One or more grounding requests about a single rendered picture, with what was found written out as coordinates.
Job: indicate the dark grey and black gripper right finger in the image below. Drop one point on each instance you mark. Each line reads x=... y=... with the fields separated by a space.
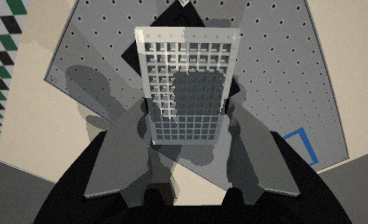
x=272 y=175

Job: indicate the black rectangular frame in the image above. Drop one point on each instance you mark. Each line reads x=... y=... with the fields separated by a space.
x=181 y=13

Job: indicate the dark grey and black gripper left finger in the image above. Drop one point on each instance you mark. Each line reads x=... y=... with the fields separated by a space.
x=110 y=175

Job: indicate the blue tape outline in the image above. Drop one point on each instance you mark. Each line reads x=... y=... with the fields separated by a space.
x=306 y=143

